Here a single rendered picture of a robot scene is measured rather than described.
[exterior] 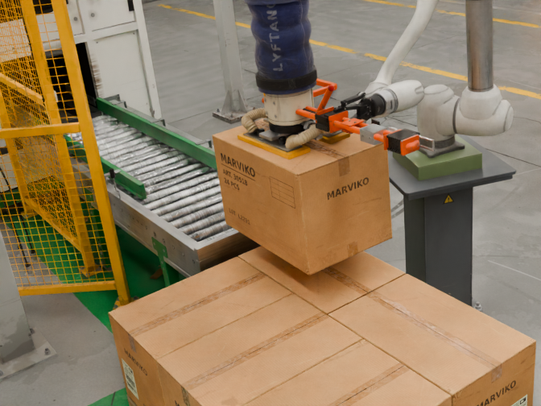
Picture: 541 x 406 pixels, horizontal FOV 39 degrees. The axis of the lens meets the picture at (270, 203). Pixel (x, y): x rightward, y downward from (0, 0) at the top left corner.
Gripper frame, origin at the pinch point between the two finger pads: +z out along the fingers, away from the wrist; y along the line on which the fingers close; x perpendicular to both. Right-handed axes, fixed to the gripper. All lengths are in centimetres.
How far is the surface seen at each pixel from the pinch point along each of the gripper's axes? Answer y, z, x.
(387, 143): 0.0, 3.5, -30.5
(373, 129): -2.0, 1.2, -21.3
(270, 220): 38.2, 19.6, 17.5
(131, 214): 66, 33, 120
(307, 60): -17.9, -2.7, 16.1
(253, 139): 11.5, 13.6, 32.9
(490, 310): 120, -86, 0
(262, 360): 66, 52, -18
